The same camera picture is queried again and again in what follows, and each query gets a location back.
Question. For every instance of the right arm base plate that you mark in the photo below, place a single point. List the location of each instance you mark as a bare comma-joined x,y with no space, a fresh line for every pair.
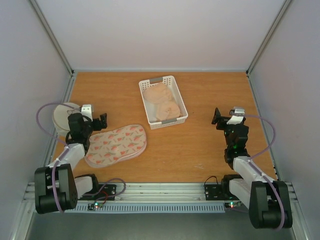
219,191

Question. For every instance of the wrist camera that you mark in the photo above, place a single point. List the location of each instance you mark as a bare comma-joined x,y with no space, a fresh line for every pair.
237,116
87,110

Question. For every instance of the pink bra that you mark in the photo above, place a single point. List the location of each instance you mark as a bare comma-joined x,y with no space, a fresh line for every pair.
162,97

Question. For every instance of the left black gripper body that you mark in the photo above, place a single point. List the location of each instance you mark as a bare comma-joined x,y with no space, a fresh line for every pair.
98,126

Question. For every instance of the aluminium frame post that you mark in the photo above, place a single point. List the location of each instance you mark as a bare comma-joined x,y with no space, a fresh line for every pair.
269,35
44,22

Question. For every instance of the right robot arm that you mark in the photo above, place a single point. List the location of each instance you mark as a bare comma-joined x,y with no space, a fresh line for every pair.
267,200

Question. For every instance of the right aluminium frame post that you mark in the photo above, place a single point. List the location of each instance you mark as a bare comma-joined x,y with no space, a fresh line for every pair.
269,35

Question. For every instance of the left aluminium frame post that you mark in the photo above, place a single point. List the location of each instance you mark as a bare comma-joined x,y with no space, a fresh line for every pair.
44,22

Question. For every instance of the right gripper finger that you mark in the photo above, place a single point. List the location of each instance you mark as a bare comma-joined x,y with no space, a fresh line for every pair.
225,119
216,117

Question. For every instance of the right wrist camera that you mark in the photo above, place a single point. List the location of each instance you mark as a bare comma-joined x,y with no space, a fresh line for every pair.
237,116

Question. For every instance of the grey slotted cable duct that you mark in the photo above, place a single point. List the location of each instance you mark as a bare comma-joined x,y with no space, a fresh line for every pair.
146,208

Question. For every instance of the white round mesh laundry bag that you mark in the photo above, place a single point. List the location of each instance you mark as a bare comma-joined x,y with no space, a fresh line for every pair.
60,117

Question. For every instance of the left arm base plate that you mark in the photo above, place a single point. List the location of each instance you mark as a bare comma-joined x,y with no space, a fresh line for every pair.
109,189

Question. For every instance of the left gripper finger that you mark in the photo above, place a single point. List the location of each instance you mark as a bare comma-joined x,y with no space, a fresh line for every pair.
99,126
103,120

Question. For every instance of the floral mesh laundry bag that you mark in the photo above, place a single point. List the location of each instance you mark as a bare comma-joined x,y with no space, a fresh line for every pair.
111,147

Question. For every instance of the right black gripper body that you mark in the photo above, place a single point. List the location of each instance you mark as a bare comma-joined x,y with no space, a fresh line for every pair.
220,120

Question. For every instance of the white plastic basket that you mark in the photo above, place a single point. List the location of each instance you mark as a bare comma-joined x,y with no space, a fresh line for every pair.
150,109

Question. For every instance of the aluminium mounting rail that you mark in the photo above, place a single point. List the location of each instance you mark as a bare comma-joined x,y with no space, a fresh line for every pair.
162,193

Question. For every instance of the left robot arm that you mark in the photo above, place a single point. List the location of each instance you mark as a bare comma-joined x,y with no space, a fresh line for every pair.
55,187

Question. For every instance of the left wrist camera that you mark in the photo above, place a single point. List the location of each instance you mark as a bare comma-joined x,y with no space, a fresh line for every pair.
87,110

